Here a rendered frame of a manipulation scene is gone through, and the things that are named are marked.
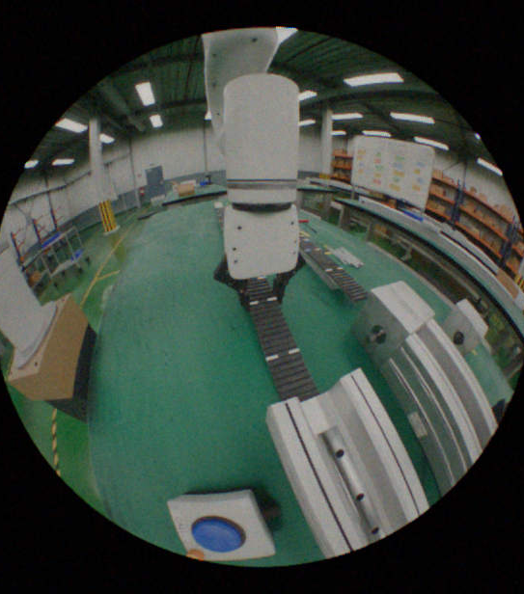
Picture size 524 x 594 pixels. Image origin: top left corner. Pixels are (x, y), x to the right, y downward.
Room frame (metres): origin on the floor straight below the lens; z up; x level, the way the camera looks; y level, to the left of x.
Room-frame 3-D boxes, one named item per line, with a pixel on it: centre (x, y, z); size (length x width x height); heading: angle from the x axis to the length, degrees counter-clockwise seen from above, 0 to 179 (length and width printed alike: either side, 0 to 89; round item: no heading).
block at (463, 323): (0.09, -0.44, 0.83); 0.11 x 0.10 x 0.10; 100
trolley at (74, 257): (1.93, 3.98, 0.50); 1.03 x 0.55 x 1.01; 119
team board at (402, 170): (2.60, -2.01, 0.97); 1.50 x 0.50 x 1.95; 24
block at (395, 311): (0.14, -0.21, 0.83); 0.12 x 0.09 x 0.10; 107
